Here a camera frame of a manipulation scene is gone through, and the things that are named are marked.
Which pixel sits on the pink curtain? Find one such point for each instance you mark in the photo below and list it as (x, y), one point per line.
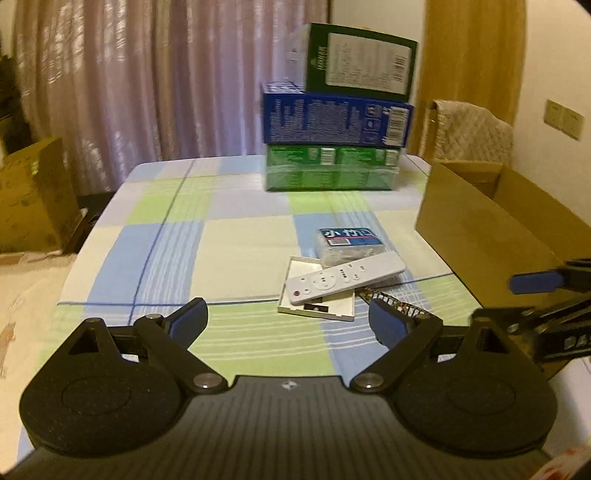
(161, 83)

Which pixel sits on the checked tablecloth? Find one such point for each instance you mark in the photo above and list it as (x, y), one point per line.
(221, 249)

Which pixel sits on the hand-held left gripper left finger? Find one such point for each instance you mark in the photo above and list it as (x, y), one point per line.
(189, 318)

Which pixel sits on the quilted beige chair cover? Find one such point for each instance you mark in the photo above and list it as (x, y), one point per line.
(475, 134)

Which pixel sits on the white remote control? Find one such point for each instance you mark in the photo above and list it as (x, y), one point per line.
(341, 277)

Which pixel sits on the beige printed cloth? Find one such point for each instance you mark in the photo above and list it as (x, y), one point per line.
(27, 314)

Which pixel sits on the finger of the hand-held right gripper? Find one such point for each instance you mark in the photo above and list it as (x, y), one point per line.
(517, 316)
(538, 281)

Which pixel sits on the beige wall socket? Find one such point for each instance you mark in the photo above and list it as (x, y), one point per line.
(555, 113)
(575, 122)

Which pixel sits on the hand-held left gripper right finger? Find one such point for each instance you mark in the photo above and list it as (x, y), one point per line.
(388, 323)

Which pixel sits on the blue label tissue packet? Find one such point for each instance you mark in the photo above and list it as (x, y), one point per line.
(348, 242)

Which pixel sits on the blue carton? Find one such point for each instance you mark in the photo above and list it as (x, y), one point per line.
(332, 117)

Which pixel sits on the wooden door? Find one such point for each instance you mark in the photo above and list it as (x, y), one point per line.
(471, 50)

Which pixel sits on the brown cardboard box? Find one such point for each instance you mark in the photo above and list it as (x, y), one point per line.
(480, 240)

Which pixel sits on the dark green carton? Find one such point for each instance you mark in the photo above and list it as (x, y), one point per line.
(360, 62)

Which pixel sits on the white square tray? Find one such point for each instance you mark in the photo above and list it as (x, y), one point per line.
(339, 309)

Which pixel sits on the open cardboard carton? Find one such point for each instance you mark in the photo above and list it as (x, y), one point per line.
(32, 198)

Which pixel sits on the green wrapped tissue pack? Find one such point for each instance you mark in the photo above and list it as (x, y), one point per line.
(323, 173)

